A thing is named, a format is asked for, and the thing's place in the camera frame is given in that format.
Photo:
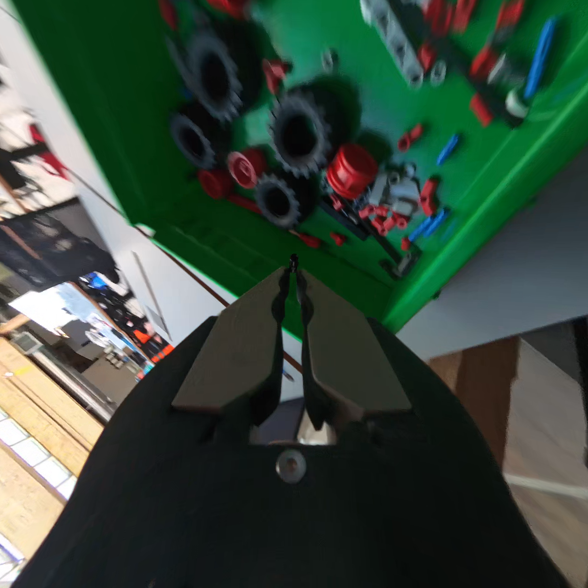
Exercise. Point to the small red wheel hub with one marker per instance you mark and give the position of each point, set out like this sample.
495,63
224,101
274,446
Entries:
215,183
242,169

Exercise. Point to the wooden shelf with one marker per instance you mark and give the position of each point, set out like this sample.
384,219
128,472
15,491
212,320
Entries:
36,413

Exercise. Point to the small black lego tire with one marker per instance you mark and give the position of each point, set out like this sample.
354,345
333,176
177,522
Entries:
179,126
264,213

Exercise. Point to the small black lego pin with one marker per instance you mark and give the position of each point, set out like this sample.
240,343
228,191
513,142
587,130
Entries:
293,262

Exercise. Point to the green plastic tray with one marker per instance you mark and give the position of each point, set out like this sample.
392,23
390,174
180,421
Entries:
115,92

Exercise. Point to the cluster of small red bushes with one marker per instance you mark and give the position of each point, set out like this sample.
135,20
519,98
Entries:
383,221

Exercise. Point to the grey lego assembly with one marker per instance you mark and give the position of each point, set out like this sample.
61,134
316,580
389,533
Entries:
397,190

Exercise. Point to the long black lego beam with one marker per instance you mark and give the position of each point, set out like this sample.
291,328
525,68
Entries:
363,229

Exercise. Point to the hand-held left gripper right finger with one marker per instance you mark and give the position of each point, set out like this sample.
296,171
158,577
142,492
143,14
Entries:
353,363

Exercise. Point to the long blue lego axle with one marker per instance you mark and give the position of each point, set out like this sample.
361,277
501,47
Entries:
542,57

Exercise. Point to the red lego connector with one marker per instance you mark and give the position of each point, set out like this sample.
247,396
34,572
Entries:
409,137
274,72

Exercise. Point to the blue lego pin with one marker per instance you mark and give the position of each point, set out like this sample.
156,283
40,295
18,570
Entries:
438,220
420,229
448,149

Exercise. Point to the white round lego piece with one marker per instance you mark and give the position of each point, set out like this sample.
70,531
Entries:
517,103

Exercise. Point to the large red wheel hub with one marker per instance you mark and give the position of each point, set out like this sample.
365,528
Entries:
351,171

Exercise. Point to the large black lego tire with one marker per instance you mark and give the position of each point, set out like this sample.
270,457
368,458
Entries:
282,156
229,99

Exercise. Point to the red angled lego piece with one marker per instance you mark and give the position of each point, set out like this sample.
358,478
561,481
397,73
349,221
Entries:
429,196

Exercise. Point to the black red lego assembly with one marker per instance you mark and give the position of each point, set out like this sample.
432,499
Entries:
459,50

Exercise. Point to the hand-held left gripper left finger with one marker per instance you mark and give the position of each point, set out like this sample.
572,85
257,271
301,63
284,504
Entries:
229,358

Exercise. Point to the long grey lego beam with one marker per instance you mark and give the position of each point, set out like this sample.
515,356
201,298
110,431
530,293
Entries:
394,39

